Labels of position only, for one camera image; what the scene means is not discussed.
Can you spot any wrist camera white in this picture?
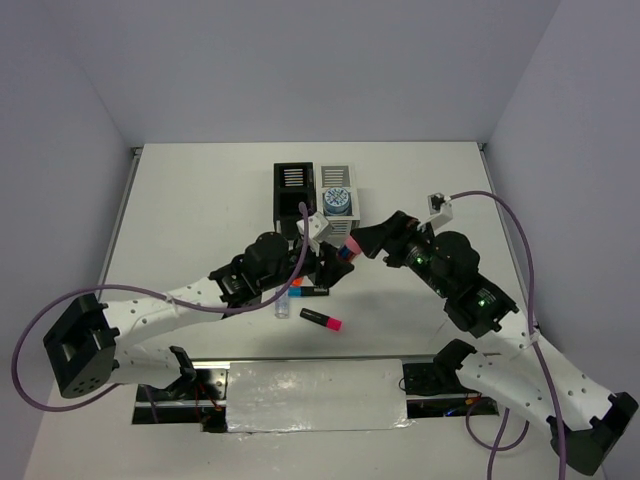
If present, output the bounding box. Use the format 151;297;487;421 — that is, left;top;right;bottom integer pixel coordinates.
423;193;453;231
308;212;332;256

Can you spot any clear spray bottle blue cap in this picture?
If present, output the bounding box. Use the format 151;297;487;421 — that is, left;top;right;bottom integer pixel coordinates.
274;292;290;319

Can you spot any silver tape cover panel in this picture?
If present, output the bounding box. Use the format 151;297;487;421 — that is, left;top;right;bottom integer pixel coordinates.
226;359;410;433

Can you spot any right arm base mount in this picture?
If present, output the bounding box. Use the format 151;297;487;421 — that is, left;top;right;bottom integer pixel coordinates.
398;356;498;420

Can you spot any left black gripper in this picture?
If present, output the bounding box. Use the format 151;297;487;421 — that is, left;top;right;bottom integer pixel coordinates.
259;238;354;292

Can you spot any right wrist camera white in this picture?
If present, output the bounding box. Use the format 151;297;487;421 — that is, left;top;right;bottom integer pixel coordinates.
423;193;453;231

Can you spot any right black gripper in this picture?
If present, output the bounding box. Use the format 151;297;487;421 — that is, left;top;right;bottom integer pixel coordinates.
348;209;450;296

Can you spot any pink cylindrical tube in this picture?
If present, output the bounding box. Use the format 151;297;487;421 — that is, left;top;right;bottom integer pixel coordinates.
337;236;362;263

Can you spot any blue highlighter marker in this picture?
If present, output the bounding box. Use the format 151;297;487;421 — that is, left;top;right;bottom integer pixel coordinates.
288;286;330;298

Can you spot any white organizer container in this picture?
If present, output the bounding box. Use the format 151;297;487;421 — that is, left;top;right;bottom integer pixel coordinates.
314;164;361;247

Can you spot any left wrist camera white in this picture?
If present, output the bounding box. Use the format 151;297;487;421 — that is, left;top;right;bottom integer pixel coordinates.
308;212;332;256

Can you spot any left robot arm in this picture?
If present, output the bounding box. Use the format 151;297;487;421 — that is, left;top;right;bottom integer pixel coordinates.
43;232;361;399

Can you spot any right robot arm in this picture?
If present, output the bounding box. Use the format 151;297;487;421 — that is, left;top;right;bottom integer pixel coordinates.
345;211;638;476

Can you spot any pink highlighter marker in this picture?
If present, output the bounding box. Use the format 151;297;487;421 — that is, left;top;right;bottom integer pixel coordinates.
300;308;342;332

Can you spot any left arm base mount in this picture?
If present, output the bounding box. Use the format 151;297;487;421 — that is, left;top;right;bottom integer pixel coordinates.
131;360;231;434

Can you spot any black organizer container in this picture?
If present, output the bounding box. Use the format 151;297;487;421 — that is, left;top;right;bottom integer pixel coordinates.
272;162;316;242

